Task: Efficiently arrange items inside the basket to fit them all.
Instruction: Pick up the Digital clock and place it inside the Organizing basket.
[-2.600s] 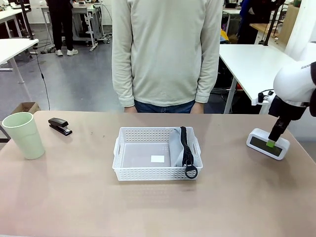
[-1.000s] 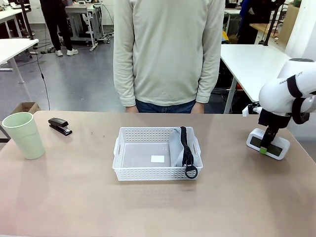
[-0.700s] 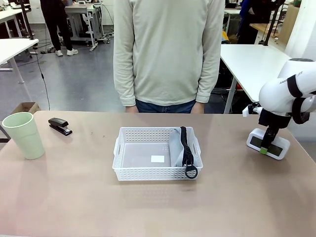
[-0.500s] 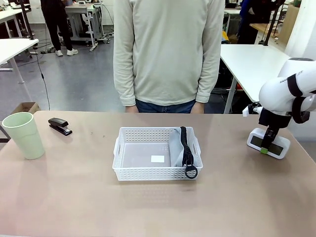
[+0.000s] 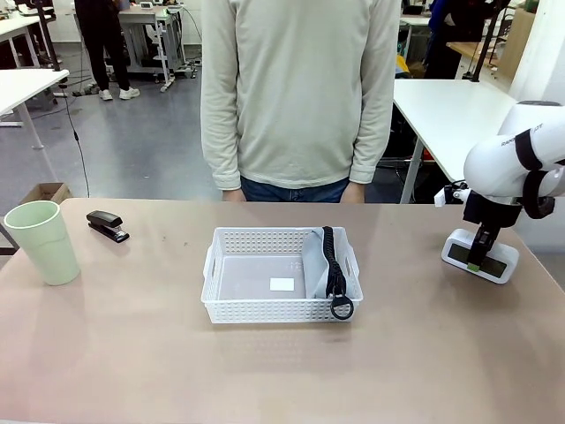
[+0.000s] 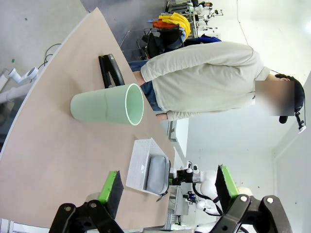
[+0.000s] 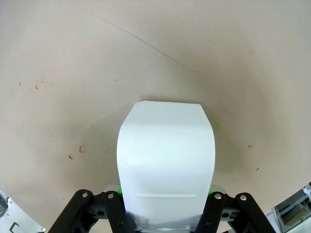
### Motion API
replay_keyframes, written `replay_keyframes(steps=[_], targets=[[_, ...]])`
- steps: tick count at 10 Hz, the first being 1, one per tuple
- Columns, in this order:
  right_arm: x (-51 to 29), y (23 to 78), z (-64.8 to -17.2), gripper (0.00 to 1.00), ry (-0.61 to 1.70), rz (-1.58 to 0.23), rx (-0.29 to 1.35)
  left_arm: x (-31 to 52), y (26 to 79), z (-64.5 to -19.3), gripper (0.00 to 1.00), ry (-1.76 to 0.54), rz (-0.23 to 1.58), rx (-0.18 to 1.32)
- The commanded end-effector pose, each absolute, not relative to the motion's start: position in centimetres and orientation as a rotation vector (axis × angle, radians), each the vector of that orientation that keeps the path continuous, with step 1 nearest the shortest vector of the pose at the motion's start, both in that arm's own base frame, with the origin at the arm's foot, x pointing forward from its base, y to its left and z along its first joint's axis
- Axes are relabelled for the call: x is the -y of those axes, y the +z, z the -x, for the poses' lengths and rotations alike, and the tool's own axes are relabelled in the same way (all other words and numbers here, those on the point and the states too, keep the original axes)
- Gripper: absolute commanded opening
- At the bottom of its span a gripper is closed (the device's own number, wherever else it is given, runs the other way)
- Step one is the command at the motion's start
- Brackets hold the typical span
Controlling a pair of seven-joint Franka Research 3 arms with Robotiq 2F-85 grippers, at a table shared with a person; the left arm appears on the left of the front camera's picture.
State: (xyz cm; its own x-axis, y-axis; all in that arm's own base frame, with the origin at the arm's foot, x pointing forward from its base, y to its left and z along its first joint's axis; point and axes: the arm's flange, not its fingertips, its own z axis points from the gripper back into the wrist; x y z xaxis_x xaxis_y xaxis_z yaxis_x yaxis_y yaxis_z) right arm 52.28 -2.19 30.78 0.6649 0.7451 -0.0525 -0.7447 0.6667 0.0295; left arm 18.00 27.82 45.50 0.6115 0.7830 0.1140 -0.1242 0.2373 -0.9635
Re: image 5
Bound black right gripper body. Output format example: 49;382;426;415
462;192;525;230

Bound white digital clock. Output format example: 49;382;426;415
441;228;521;285

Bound black stapler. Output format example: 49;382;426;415
85;209;132;244

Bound person left forearm beige sleeve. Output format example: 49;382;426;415
350;65;395;186

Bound person right forearm beige sleeve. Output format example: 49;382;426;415
200;65;243;193

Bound white perforated plastic basket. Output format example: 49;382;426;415
200;226;365;325

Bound person left hand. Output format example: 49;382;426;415
339;179;367;204

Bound large white table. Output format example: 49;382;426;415
391;78;526;204

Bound wooden background table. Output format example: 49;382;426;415
446;40;518;81

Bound black slanted pole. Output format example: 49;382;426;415
468;0;509;84

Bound grey fabric pouch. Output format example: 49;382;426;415
301;228;350;301

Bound tall cardboard box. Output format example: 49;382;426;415
500;7;536;81

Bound background person in blue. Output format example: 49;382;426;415
424;0;489;80

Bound blue jeans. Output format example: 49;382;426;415
240;175;350;204

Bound person torso beige sweater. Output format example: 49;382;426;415
200;0;403;191

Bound grey background workbench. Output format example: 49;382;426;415
117;3;187;93

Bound background person in black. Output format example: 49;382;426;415
73;0;141;102

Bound pale green plastic cup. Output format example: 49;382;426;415
3;200;82;287

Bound brown cardboard box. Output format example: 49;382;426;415
19;182;74;206

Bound small white side table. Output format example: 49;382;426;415
0;68;72;151

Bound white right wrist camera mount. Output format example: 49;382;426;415
434;182;471;208

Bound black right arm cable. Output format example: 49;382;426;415
515;129;557;221

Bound black coiled cord with ring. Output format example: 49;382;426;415
321;225;356;322

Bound black floor cable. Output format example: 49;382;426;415
56;78;92;199

